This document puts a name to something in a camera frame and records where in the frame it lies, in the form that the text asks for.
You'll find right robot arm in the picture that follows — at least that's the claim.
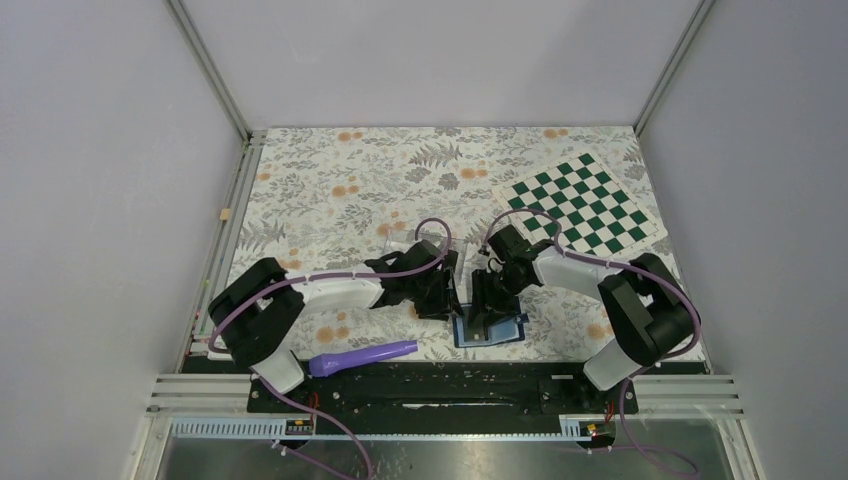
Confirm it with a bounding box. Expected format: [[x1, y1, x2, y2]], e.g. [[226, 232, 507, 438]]
[[465, 225, 700, 412]]

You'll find floral patterned table mat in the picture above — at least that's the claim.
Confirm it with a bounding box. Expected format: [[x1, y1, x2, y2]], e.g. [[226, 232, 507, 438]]
[[218, 126, 661, 362]]

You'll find clear plastic card box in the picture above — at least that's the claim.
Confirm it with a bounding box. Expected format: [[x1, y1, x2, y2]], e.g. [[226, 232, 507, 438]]
[[382, 225, 473, 297]]

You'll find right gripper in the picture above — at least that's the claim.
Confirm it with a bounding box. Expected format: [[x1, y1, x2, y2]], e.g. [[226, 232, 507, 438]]
[[468, 268, 530, 330]]

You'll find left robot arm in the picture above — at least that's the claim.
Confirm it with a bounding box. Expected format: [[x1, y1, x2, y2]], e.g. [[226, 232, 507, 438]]
[[208, 240, 449, 411]]

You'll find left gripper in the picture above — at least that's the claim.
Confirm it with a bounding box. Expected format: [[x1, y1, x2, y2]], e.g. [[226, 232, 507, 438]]
[[408, 267, 463, 321]]

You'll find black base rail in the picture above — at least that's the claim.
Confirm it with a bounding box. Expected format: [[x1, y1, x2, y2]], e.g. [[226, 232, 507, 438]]
[[182, 357, 709, 439]]

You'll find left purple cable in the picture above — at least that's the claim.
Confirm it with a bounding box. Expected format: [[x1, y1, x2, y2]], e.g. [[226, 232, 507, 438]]
[[207, 217, 454, 480]]

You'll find green white checkerboard mat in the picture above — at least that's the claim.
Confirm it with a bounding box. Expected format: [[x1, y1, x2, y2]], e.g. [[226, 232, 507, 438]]
[[493, 153, 667, 258]]

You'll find purple plastic handle tool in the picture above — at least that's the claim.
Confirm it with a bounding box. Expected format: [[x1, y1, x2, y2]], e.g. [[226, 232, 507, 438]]
[[308, 340, 418, 378]]

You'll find navy blue card holder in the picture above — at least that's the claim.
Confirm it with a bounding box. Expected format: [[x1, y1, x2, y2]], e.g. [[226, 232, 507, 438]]
[[452, 304, 529, 348]]

